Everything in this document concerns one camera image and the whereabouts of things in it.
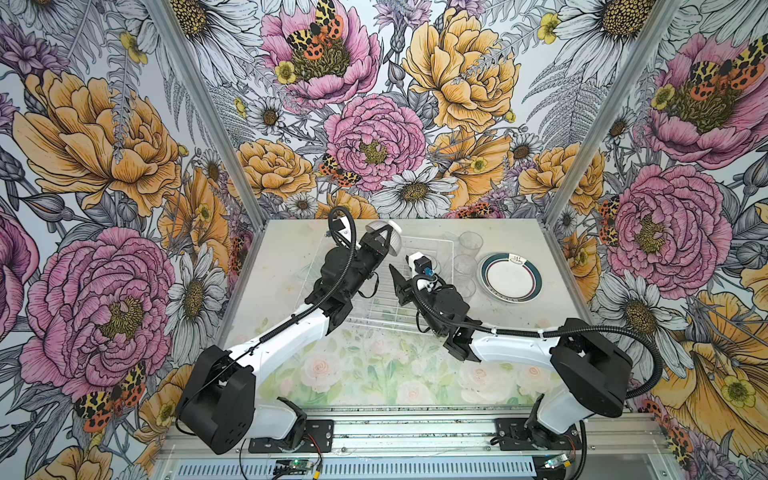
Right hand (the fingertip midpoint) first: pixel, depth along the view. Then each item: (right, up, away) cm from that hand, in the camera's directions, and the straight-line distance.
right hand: (398, 268), depth 78 cm
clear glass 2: (+24, -1, +27) cm, 36 cm away
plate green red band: (+38, -5, +25) cm, 45 cm away
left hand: (-1, +9, -3) cm, 9 cm away
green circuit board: (-25, -46, -7) cm, 52 cm away
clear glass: (+27, +7, +34) cm, 44 cm away
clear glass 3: (+22, -7, +20) cm, 30 cm away
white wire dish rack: (-4, -14, +19) cm, 24 cm away
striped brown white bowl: (-1, +7, -3) cm, 8 cm away
